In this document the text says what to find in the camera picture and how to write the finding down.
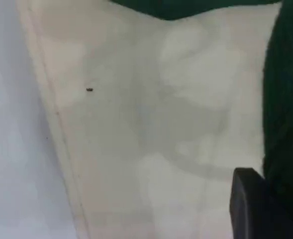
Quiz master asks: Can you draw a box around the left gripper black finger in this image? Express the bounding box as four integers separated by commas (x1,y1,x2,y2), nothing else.
229,168,293,239

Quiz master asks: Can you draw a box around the cream canvas bag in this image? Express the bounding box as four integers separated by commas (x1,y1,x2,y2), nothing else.
16,0,293,239

